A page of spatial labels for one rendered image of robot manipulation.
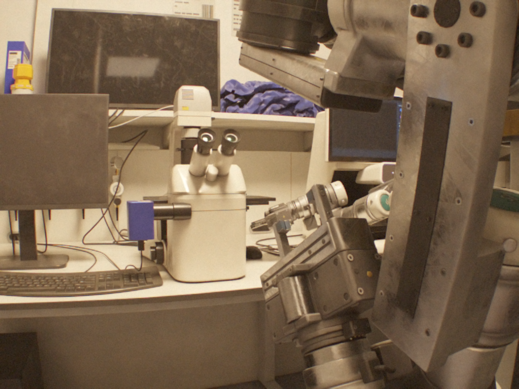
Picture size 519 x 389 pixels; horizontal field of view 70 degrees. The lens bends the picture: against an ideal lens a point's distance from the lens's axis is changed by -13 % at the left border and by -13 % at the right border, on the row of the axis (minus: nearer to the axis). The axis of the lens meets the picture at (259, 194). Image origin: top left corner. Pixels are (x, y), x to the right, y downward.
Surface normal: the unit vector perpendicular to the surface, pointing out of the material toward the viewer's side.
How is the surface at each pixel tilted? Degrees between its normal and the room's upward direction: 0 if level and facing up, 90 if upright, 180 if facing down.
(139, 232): 90
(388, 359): 57
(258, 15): 101
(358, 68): 138
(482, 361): 106
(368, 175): 81
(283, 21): 111
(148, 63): 86
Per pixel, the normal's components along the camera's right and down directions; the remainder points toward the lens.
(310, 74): -0.91, 0.01
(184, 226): -0.26, 0.06
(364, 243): 0.45, -0.52
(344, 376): -0.15, -0.46
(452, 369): -0.68, 0.22
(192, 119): 0.37, 0.04
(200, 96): 0.36, -0.25
